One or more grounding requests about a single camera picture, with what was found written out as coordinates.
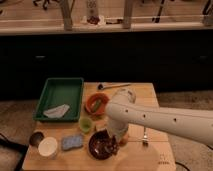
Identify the dark grape bunch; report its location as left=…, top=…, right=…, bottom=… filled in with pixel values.
left=105, top=142, right=119, bottom=155

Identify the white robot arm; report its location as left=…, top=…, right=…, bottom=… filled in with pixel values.
left=105, top=88, right=213, bottom=146

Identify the orange bowl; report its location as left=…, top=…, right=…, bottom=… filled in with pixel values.
left=85, top=93, right=109, bottom=116

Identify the dark purple bowl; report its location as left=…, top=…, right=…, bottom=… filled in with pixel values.
left=88, top=130, right=117, bottom=160

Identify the green cucumber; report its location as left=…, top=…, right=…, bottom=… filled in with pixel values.
left=91, top=99, right=102, bottom=112

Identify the green plastic tray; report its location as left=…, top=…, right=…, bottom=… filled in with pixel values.
left=34, top=78, right=84, bottom=122

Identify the small green cup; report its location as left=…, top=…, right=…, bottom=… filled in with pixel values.
left=79, top=117, right=93, bottom=133

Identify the white crumpled cloth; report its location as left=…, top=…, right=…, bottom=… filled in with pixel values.
left=43, top=104, right=70, bottom=118

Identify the orange fruit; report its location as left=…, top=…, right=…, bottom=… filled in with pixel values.
left=119, top=133, right=129, bottom=146

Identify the silver fork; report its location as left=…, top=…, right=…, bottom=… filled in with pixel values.
left=142, top=127, right=148, bottom=146

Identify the blue sponge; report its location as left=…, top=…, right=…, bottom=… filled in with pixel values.
left=61, top=135, right=83, bottom=151

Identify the white cup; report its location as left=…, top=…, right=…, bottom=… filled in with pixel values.
left=38, top=137, right=58, bottom=158

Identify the wooden handled ladle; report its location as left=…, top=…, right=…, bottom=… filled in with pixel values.
left=97, top=83, right=131, bottom=90

